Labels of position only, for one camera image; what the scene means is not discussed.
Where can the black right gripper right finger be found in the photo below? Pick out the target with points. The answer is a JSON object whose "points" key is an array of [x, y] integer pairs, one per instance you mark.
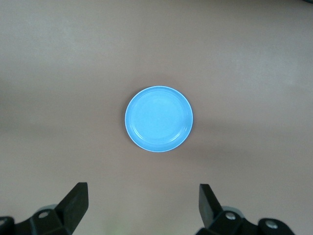
{"points": [[212, 213]]}

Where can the brown table cover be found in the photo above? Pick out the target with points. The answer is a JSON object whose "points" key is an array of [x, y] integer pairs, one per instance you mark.
{"points": [[73, 98]]}

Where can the blue round plate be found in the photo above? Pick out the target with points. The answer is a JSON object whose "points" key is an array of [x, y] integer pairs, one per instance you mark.
{"points": [[159, 118]]}

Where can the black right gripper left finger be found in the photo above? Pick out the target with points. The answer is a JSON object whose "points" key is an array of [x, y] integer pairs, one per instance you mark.
{"points": [[71, 210]]}

